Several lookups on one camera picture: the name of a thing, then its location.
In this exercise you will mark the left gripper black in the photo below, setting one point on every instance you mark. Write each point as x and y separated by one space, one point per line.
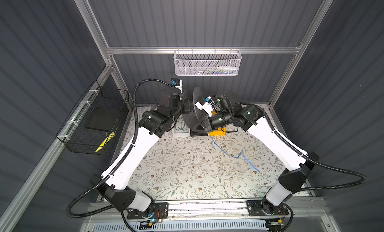
185 104

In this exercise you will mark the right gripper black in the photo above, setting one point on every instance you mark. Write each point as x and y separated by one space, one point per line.
205 123

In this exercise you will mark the grey perforated spool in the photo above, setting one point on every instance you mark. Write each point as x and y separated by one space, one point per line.
193 119

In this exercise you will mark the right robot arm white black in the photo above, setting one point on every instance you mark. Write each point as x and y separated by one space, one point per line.
253 119

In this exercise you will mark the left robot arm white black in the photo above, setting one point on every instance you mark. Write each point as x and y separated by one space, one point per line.
154 123

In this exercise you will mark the black plastic bin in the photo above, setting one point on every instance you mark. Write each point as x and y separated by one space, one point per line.
198 133

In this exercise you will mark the yellow plastic bin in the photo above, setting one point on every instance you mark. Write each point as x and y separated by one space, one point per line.
218 132

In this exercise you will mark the white plastic bin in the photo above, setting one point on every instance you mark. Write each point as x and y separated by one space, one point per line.
180 129

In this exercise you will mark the yellow black item in basket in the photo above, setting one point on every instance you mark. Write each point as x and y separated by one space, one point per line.
103 144

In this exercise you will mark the black pad in basket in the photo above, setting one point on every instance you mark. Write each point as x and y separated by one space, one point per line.
103 119

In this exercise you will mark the white vented strip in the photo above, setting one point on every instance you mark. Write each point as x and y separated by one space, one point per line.
203 225

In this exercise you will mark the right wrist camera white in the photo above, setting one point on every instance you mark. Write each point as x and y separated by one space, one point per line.
205 104

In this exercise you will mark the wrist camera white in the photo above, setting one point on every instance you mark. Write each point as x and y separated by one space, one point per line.
205 104
177 83

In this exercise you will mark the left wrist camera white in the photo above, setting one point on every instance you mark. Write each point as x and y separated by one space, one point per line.
177 83

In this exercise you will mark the white wire mesh basket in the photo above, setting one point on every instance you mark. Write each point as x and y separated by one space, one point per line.
207 62

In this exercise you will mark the black wire basket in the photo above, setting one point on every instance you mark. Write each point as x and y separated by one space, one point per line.
78 139

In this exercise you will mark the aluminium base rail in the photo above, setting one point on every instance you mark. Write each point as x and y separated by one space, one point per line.
238 208

